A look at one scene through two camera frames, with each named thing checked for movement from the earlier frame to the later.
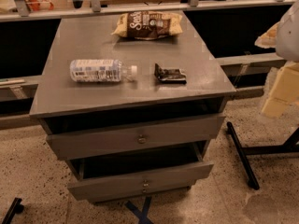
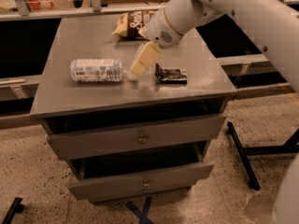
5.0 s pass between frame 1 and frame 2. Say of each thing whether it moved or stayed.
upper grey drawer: stayed
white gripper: moved
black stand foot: stayed
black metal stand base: stayed
